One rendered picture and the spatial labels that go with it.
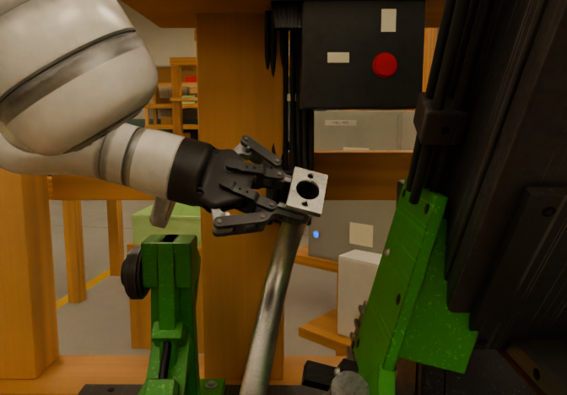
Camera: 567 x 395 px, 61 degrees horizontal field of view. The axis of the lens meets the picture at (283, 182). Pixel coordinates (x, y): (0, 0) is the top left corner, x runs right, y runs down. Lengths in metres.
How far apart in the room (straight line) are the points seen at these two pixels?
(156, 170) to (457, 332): 0.34
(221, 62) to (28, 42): 0.56
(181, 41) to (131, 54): 11.04
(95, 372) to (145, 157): 0.55
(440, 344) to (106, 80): 0.38
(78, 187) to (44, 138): 0.69
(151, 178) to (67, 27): 0.30
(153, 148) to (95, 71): 0.28
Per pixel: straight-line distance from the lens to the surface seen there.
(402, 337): 0.48
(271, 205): 0.54
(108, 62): 0.27
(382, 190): 0.91
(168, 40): 11.43
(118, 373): 0.99
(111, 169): 0.56
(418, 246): 0.45
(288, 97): 0.80
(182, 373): 0.73
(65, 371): 1.02
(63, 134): 0.28
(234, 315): 0.87
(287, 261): 0.62
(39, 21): 0.27
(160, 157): 0.54
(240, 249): 0.83
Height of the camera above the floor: 1.34
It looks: 8 degrees down
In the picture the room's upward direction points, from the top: straight up
